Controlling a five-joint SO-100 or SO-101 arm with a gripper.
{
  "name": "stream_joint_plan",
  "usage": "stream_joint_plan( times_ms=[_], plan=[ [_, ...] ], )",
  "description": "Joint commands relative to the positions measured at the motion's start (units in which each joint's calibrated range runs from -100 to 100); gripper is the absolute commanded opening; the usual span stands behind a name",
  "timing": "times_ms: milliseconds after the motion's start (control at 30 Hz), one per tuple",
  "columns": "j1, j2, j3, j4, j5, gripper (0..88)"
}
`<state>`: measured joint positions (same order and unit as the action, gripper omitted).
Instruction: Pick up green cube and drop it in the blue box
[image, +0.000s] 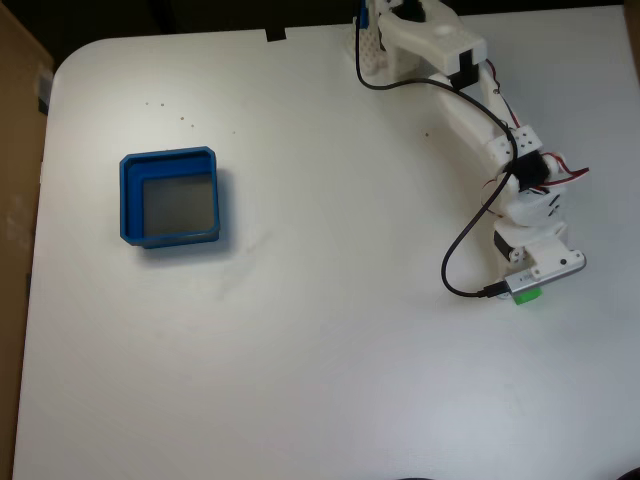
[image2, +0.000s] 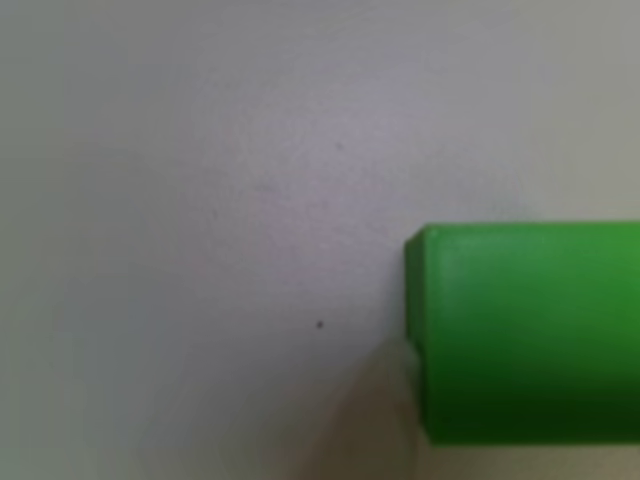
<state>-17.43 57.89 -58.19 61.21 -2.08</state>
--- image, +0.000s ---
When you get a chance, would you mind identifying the green cube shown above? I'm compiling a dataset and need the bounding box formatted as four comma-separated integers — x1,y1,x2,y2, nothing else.
514,285,545,307

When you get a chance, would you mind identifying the blue square box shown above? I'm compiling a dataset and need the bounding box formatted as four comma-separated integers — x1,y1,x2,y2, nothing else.
118,145,222,250

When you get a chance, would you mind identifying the brown cardboard box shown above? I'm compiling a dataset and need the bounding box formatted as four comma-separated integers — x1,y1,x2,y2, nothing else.
0,4,55,480

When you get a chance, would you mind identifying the silver camera box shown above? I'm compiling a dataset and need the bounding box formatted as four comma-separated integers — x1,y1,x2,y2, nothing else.
501,251,588,303

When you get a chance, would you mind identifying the white perforated base plate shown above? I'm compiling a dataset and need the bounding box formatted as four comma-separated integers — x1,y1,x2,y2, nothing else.
344,24,417,84

